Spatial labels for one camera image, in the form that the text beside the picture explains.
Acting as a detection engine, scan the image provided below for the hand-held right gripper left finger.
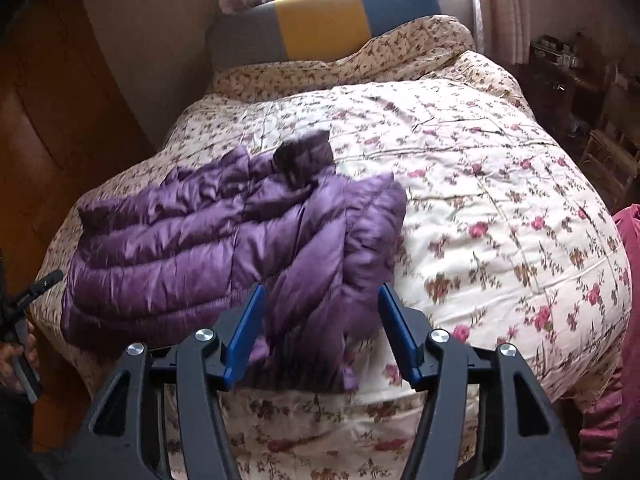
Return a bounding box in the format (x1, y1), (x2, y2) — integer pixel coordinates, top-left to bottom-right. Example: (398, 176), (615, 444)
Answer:
(65, 282), (267, 480)

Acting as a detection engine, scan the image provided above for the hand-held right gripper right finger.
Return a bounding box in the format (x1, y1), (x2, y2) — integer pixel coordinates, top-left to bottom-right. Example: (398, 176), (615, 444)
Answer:
(377, 282), (583, 480)

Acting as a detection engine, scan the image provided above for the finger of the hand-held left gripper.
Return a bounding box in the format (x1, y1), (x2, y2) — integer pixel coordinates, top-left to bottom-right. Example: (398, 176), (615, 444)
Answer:
(17, 269), (65, 307)

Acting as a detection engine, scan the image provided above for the purple puffer jacket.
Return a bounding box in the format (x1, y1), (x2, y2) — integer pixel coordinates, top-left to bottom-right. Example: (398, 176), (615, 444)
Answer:
(60, 130), (409, 394)

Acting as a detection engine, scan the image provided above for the person's left hand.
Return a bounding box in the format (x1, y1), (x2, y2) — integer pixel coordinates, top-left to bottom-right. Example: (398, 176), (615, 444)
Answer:
(0, 321), (41, 393)

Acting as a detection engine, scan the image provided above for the large-flowered cream quilt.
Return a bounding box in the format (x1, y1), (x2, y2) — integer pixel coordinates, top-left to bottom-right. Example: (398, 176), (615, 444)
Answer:
(30, 50), (634, 480)

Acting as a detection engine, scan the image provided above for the wooden wardrobe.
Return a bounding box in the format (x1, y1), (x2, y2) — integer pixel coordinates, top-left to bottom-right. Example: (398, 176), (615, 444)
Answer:
(0, 0), (157, 281)

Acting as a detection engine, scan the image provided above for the pink ruffled cloth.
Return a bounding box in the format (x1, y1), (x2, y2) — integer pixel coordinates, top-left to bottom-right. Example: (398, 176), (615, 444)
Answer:
(577, 204), (640, 467)

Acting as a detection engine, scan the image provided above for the wooden chair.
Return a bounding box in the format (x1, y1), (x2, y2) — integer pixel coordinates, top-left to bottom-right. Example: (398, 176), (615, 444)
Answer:
(580, 65), (640, 207)

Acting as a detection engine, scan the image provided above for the small-flowered bed cover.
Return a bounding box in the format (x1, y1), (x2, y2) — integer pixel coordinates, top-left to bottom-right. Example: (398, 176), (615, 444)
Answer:
(212, 14), (477, 106)

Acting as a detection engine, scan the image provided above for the cluttered dark side table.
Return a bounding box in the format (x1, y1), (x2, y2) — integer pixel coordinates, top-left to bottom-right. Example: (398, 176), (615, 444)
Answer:
(525, 32), (609, 112)

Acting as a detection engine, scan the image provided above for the grey yellow teal headboard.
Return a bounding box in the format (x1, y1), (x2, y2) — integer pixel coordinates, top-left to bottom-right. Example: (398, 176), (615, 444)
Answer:
(205, 0), (444, 69)

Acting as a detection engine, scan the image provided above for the long pink patterned curtain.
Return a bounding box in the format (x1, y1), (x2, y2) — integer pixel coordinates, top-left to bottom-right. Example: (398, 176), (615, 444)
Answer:
(470, 0), (539, 67)

